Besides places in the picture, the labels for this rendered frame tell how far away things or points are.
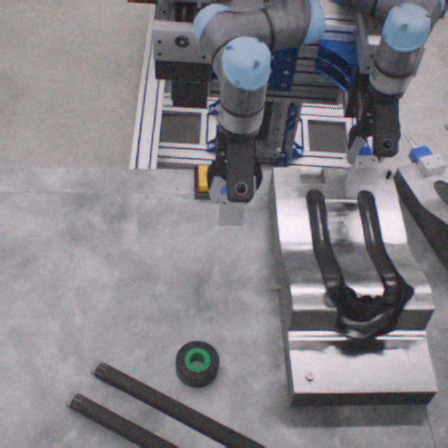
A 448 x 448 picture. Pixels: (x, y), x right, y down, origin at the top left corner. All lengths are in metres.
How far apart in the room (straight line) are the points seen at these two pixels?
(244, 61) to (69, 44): 2.15
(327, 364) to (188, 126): 1.41
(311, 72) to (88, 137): 1.15
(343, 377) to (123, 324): 0.43
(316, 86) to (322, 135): 0.64
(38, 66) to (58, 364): 1.95
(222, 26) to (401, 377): 0.69
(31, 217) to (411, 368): 0.83
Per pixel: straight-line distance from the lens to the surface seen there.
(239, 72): 1.11
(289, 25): 1.24
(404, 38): 1.28
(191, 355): 1.32
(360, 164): 1.49
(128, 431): 1.24
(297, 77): 1.91
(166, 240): 1.49
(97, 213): 1.54
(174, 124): 2.54
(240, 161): 1.22
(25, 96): 2.99
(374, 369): 1.32
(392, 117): 1.38
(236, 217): 1.37
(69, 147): 2.77
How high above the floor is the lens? 2.01
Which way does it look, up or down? 53 degrees down
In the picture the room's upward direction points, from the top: 6 degrees clockwise
